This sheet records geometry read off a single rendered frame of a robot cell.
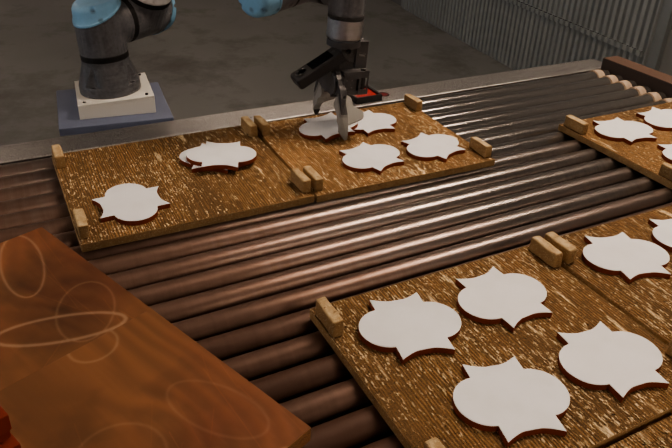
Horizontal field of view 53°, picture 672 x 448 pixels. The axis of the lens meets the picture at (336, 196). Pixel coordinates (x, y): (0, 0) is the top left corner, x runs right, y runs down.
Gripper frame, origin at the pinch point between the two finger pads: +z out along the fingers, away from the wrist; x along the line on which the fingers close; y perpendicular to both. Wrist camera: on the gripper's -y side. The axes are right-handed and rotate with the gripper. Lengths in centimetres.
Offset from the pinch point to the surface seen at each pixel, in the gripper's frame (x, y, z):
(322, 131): -2.6, -2.3, -0.5
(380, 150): -14.8, 5.2, -0.6
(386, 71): 269, 183, 87
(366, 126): -2.8, 8.4, -0.7
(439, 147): -18.0, 17.6, -1.2
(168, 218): -23.5, -40.9, 2.5
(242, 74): 296, 86, 92
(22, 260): -44, -64, -7
